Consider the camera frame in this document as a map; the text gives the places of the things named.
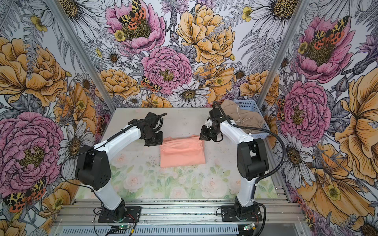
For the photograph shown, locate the peach graphic t-shirt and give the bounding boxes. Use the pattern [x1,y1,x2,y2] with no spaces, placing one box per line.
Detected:
[160,136,206,168]

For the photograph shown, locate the beige drawstring shorts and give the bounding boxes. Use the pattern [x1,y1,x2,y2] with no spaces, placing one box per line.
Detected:
[221,100,265,128]

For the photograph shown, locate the light blue plastic basket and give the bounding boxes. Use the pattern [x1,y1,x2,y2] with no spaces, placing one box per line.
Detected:
[234,100,270,130]

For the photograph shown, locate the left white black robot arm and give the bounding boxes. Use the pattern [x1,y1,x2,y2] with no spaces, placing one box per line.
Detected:
[75,112,165,223]

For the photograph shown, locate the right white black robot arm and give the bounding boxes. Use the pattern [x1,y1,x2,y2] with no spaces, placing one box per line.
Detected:
[200,108,269,222]

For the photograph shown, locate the green circuit board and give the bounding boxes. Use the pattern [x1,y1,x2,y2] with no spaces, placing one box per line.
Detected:
[111,224,136,234]

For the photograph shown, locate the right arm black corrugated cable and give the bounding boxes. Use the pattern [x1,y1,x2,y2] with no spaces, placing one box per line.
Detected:
[213,101,287,236]

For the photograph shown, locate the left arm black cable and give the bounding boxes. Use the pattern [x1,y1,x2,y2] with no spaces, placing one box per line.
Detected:
[60,112,168,207]

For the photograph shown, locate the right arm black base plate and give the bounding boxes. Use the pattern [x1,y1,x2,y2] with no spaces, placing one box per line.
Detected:
[220,205,263,222]

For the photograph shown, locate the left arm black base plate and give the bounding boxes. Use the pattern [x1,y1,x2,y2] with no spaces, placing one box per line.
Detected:
[98,206,142,223]

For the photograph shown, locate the aluminium rail frame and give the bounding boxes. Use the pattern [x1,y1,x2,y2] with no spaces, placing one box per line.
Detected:
[55,199,305,226]

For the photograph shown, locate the white vented cable duct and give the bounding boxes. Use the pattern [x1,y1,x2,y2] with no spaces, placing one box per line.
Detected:
[55,224,239,236]

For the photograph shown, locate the left aluminium corner post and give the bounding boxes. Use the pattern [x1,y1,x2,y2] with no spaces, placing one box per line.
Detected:
[46,1,117,114]

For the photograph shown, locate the aluminium corner post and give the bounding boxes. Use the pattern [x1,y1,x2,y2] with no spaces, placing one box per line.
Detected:
[46,1,117,114]
[256,0,311,107]

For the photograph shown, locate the right aluminium corner post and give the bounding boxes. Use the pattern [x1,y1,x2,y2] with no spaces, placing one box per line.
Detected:
[256,0,311,107]

